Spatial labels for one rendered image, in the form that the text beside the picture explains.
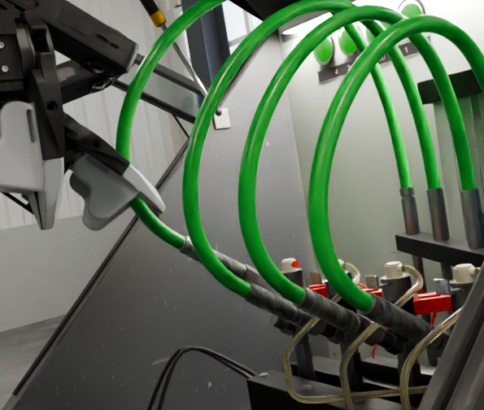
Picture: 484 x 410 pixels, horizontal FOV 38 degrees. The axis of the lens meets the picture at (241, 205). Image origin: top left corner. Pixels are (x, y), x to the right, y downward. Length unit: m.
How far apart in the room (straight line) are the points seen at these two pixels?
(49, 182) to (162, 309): 0.57
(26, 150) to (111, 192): 0.16
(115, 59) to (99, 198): 0.16
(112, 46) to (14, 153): 0.11
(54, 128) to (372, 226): 0.67
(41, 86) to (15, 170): 0.06
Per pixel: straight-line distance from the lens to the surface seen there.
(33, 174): 0.51
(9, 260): 7.42
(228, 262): 0.72
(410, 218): 0.90
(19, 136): 0.50
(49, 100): 0.49
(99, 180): 0.66
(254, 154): 0.55
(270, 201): 1.15
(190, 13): 0.74
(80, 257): 7.68
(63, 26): 0.54
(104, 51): 0.55
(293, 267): 0.77
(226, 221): 1.10
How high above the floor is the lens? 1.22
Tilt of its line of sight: 3 degrees down
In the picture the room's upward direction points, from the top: 9 degrees counter-clockwise
